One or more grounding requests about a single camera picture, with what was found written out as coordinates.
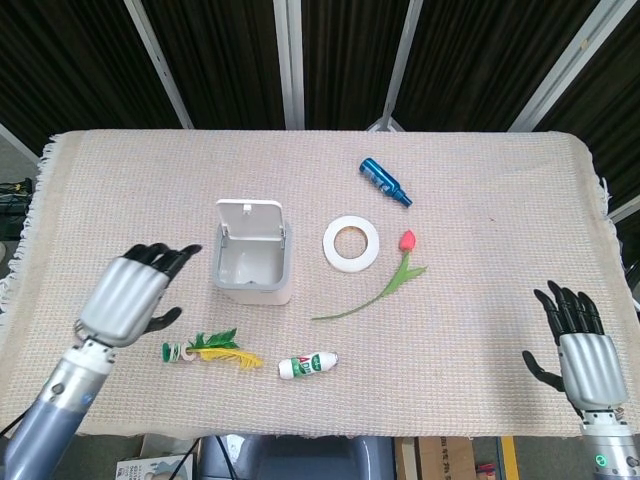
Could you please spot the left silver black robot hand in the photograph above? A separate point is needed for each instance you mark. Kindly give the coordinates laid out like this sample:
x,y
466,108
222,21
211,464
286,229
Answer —
x,y
125,295

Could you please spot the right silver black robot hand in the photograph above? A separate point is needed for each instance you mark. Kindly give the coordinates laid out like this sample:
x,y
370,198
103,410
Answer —
x,y
590,365

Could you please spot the white plastic box lid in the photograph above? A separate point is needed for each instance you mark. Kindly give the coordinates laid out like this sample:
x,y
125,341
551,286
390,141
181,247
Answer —
x,y
250,222

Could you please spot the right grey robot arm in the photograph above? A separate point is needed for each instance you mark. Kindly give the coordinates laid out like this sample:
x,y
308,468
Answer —
x,y
612,445

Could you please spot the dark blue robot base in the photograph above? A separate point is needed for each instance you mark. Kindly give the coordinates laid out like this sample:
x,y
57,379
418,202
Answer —
x,y
310,457

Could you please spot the white trash bin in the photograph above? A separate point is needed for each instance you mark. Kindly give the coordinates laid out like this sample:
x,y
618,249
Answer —
x,y
255,295

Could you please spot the green yellow feather shuttlecock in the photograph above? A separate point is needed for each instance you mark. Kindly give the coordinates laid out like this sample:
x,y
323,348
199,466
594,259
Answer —
x,y
235,357

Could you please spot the beige woven table cloth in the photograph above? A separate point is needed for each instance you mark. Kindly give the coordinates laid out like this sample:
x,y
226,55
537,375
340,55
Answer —
x,y
450,350

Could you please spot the printed white carton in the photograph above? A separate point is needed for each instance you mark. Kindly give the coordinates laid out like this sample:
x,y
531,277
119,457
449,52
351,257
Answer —
x,y
150,462

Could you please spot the brown cardboard box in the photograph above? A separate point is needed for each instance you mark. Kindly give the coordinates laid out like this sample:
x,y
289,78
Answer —
x,y
445,457

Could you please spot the white yogurt drink bottle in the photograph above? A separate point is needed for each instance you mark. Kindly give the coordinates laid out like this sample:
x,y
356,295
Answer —
x,y
305,366

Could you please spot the white tape roll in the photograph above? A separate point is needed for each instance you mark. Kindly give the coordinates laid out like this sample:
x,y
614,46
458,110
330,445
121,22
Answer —
x,y
332,255

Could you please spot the red artificial tulip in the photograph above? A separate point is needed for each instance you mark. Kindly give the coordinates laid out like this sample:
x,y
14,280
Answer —
x,y
407,241

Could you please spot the blue spray bottle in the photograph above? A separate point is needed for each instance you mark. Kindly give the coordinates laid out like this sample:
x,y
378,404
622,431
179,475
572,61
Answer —
x,y
377,175

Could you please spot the white metal frame post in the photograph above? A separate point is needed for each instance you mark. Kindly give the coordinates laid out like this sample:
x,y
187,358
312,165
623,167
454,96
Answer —
x,y
565,65
160,65
290,65
400,65

